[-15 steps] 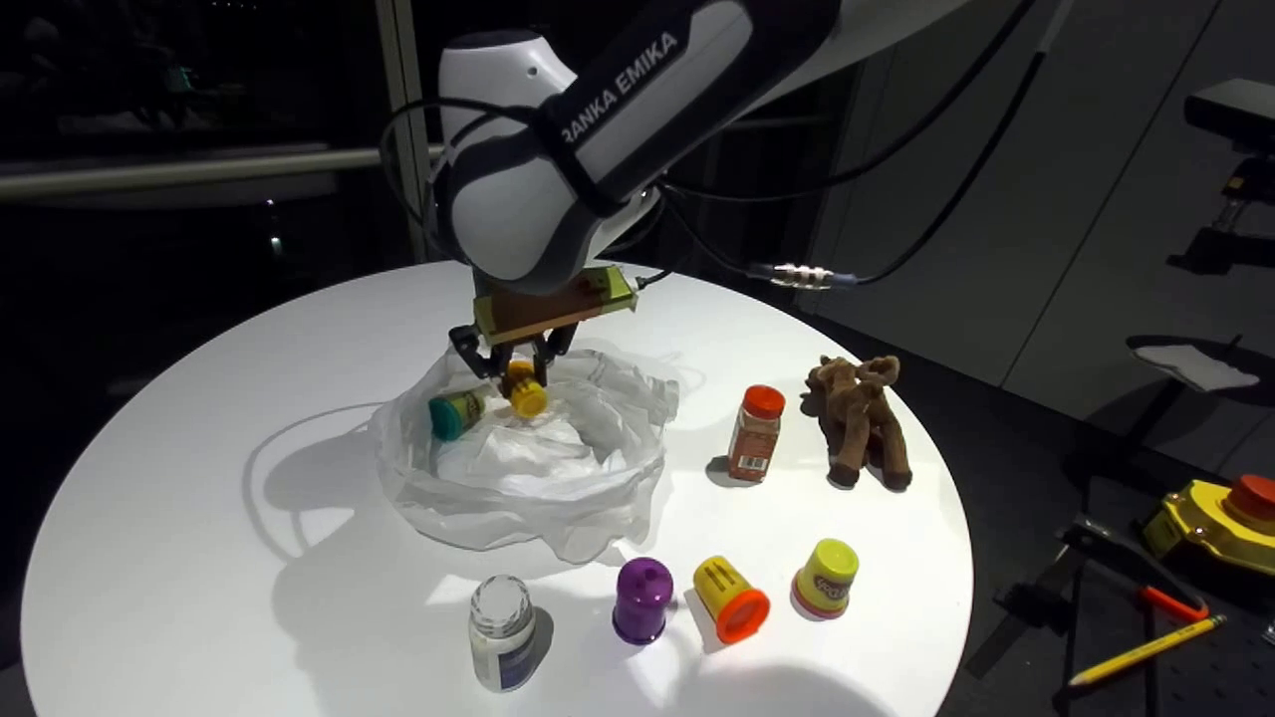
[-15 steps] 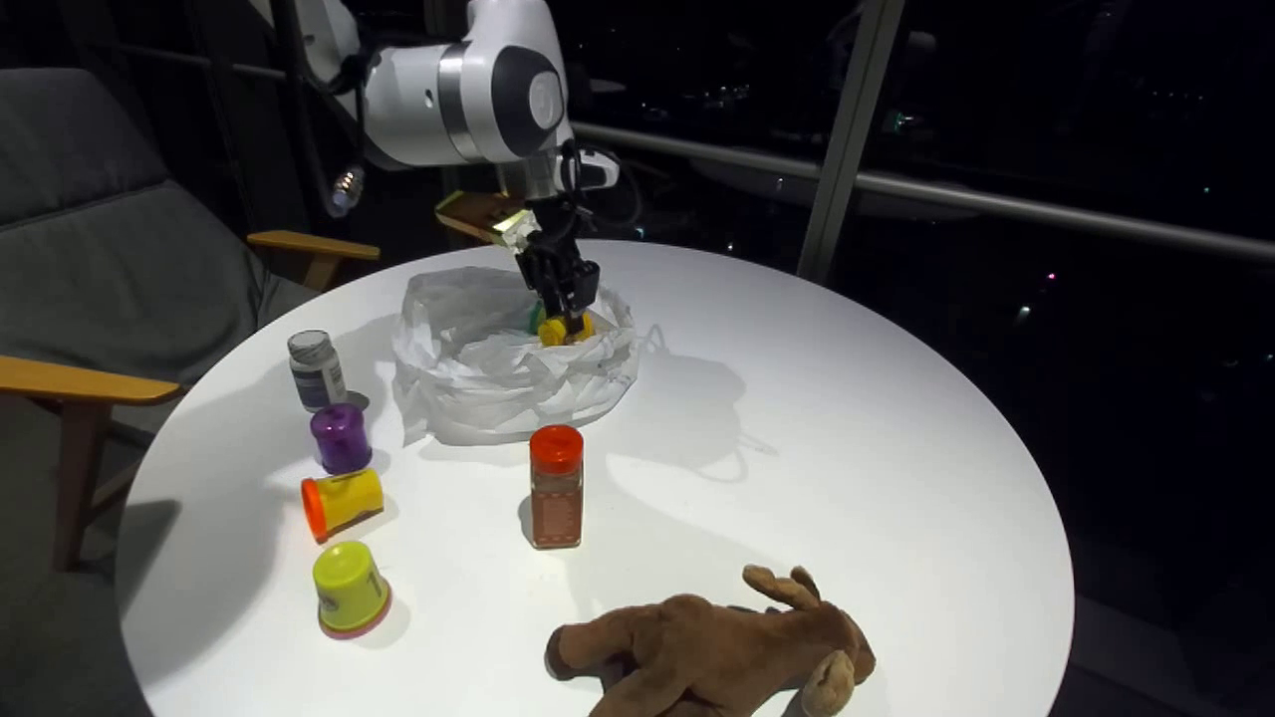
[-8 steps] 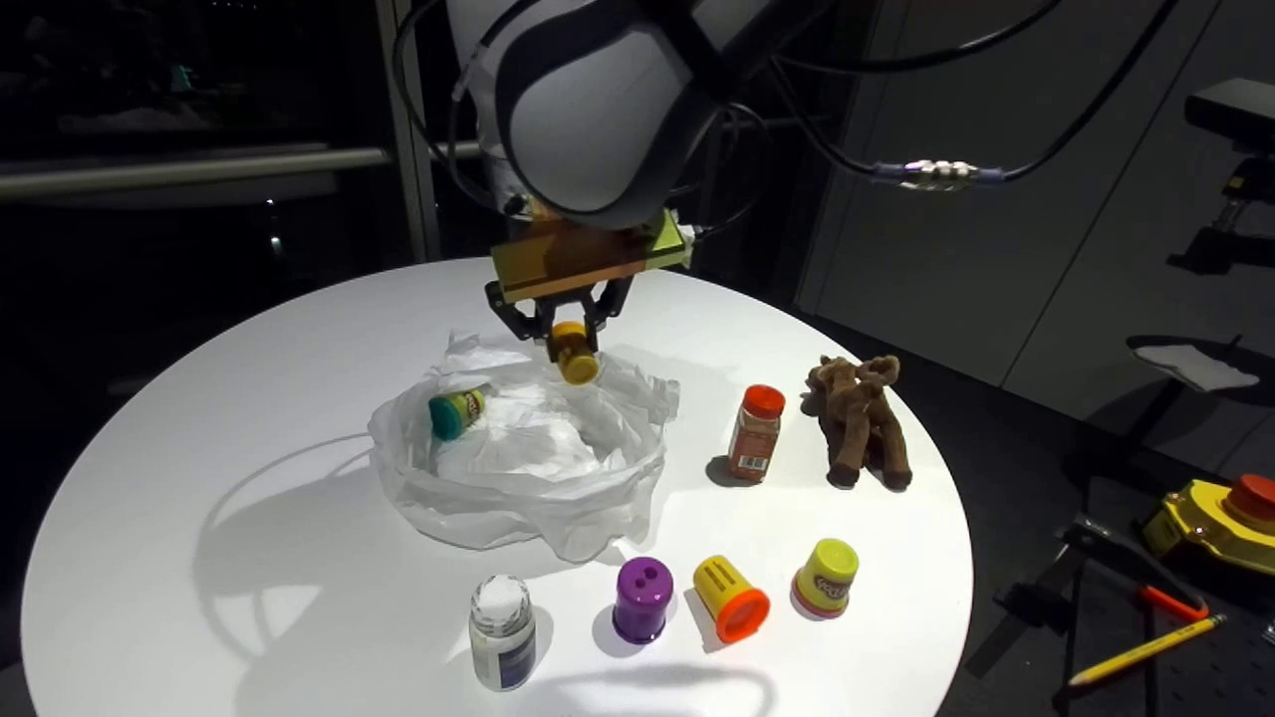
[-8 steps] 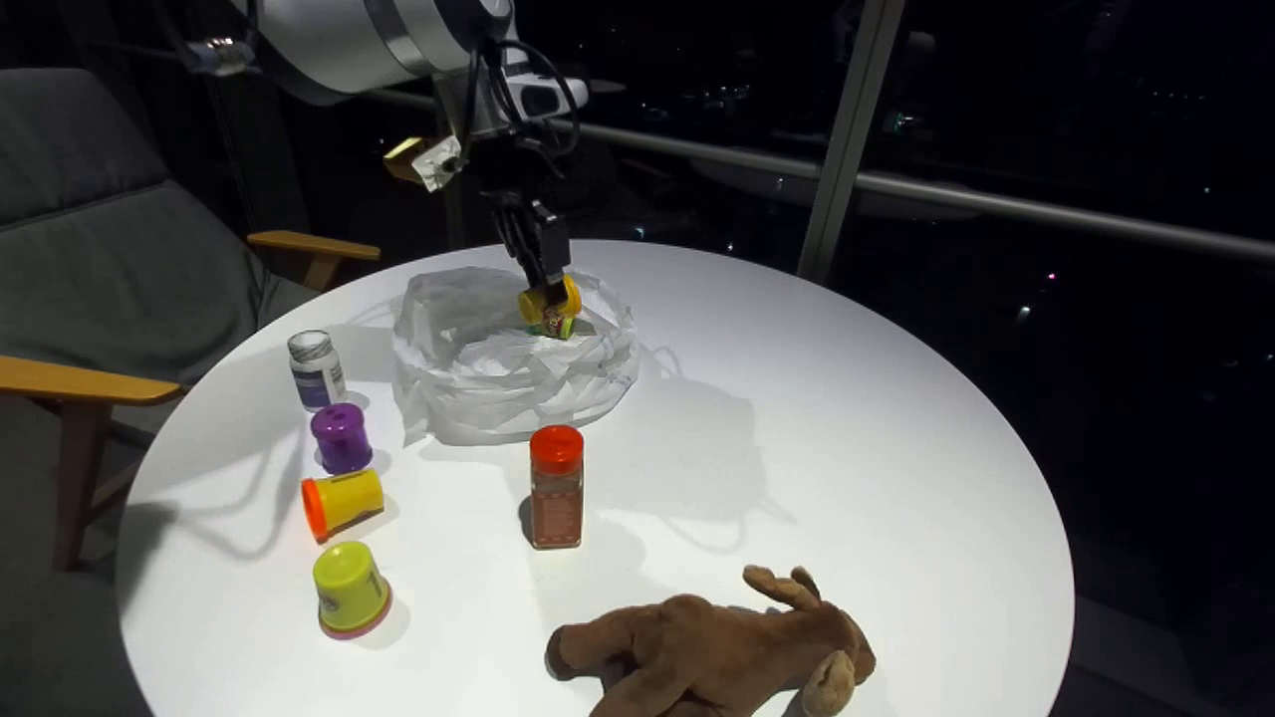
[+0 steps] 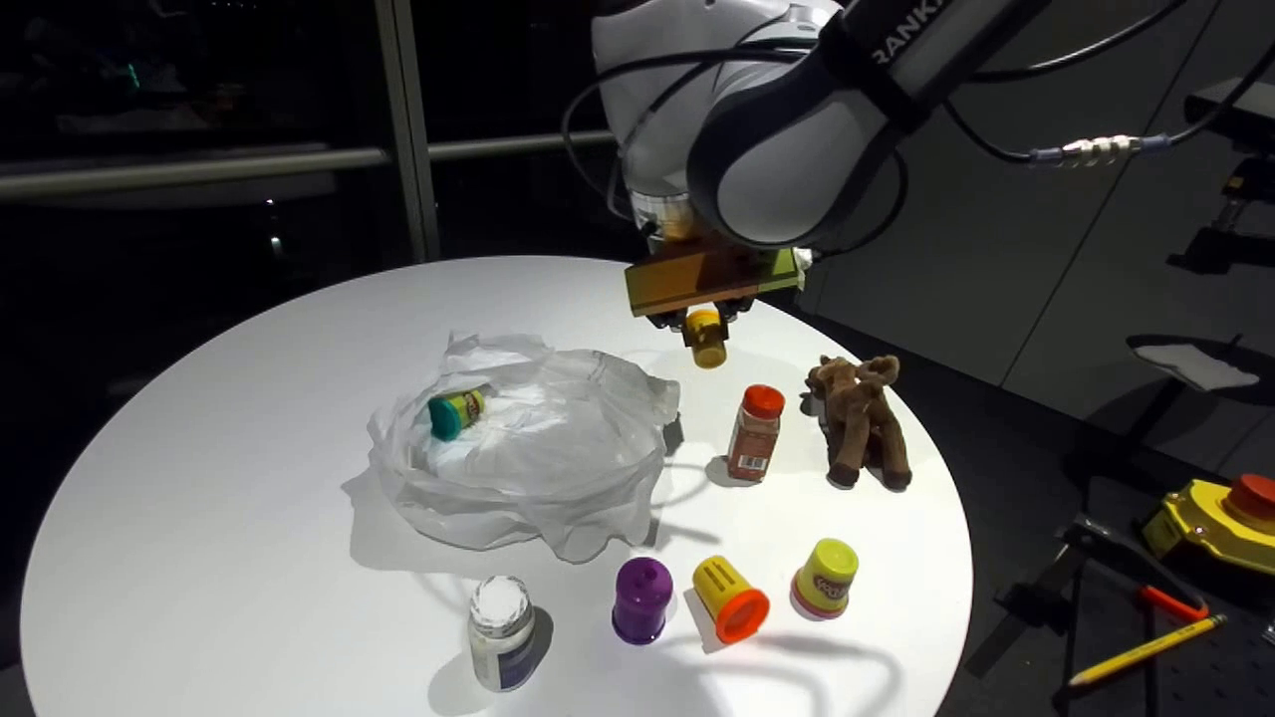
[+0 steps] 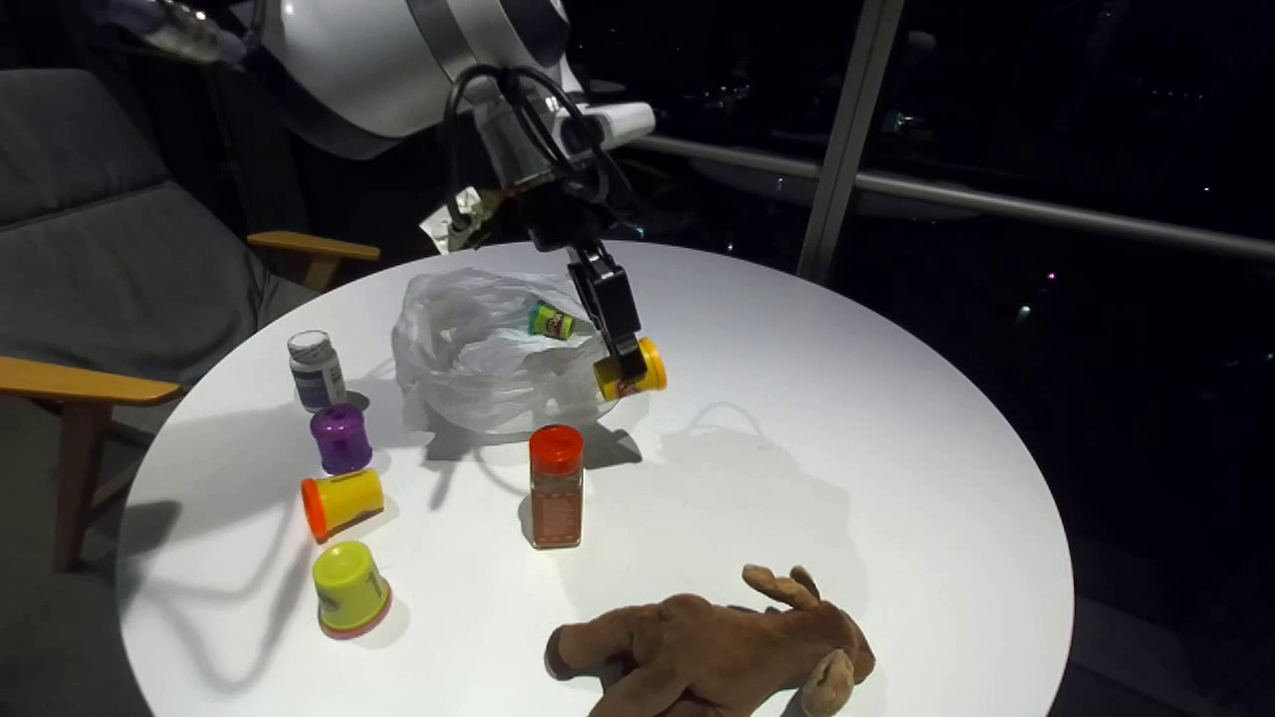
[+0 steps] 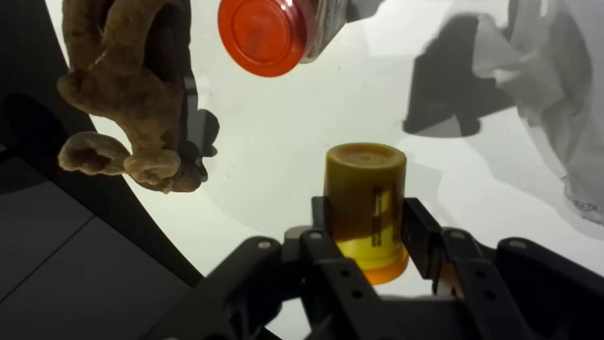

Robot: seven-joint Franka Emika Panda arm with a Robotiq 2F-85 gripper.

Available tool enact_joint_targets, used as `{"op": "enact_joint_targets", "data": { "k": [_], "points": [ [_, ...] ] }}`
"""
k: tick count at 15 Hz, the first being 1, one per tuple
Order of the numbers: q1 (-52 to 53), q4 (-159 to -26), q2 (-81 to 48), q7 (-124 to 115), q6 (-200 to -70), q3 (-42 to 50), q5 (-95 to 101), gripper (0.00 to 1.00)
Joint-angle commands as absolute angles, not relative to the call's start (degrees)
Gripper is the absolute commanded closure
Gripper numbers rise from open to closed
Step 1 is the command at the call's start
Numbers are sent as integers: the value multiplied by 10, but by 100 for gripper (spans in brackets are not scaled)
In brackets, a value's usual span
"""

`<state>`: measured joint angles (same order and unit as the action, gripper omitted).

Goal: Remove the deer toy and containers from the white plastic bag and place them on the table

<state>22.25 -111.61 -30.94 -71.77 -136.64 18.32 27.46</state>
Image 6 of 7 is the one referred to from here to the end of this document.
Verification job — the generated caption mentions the small yellow container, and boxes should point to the small yellow container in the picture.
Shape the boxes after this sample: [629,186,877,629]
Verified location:
[591,334,675,405]

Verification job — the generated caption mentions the orange-lid yellow container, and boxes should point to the orange-lid yellow container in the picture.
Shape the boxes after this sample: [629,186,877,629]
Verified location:
[301,464,392,545]

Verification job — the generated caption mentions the white plastic bag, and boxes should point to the white plastic bag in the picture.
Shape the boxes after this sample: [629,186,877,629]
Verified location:
[392,261,629,443]

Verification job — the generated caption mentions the metal window railing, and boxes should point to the metal window railing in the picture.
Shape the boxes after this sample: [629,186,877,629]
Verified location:
[633,127,1275,261]

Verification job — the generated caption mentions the yellow-green lid container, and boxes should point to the yellow-green lid container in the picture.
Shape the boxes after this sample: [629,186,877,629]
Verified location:
[309,536,399,642]

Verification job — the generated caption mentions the grey armchair wooden armrests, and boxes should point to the grey armchair wooden armrests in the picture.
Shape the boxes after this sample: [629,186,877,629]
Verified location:
[0,62,392,717]

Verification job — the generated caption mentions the red-lid spice jar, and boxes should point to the red-lid spice jar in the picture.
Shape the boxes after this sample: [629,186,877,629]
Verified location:
[525,421,591,552]

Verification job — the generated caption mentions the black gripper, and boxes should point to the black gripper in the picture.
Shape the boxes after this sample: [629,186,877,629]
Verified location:
[524,172,653,381]

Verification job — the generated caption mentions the brown deer plush toy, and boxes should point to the brown deer plush toy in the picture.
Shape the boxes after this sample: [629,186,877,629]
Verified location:
[542,560,881,717]

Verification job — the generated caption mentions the grey window frame post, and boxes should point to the grey window frame post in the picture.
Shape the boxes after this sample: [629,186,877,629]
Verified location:
[795,0,908,285]

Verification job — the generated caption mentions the small purple container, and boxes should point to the small purple container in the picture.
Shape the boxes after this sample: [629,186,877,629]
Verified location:
[309,397,380,478]

